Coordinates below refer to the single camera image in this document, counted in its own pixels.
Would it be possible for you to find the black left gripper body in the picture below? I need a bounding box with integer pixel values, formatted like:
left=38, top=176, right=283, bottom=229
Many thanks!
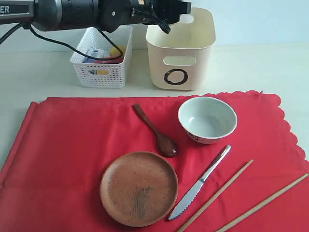
left=131, top=0, right=180, bottom=25

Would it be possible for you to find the yellow lemon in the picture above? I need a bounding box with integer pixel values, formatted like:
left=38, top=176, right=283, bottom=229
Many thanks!
left=110, top=46, right=126, bottom=57

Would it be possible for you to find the red sausage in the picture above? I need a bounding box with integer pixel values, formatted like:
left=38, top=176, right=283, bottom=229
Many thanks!
left=93, top=56, right=124, bottom=64

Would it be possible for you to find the blue white milk carton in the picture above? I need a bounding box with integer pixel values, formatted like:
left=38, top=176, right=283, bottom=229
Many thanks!
left=83, top=48, right=109, bottom=74

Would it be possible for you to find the yellow cheese wedge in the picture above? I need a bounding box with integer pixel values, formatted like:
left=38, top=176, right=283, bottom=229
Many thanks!
left=97, top=70, right=109, bottom=75

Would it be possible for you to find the white ceramic bowl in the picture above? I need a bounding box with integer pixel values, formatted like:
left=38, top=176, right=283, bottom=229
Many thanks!
left=178, top=96, right=238, bottom=145

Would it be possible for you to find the brown wooden spoon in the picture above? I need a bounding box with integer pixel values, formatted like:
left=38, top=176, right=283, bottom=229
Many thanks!
left=132, top=104, right=178, bottom=158

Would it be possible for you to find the brown wooden plate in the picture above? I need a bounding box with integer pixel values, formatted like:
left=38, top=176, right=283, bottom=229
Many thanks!
left=99, top=151, right=178, bottom=227

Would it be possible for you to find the wooden chopstick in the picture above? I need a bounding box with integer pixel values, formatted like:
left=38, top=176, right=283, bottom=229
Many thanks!
left=217, top=173, right=309, bottom=232
left=177, top=159, right=254, bottom=232

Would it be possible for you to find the steel table knife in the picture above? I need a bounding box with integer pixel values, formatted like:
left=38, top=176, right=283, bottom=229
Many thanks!
left=168, top=145, right=232, bottom=221

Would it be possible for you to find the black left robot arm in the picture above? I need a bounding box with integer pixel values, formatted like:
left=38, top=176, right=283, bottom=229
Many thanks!
left=0, top=0, right=191, bottom=33

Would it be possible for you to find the cream plastic bin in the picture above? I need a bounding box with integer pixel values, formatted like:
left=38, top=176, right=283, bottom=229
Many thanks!
left=146, top=7, right=216, bottom=90

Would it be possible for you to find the white perforated plastic basket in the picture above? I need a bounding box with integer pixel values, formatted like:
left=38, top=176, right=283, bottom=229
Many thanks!
left=70, top=26, right=133, bottom=88

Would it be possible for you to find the red scalloped table cloth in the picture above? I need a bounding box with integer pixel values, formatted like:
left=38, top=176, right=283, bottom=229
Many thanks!
left=0, top=91, right=309, bottom=232

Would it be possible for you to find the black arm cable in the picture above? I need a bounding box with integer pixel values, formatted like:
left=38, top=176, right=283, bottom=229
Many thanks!
left=0, top=14, right=172, bottom=61

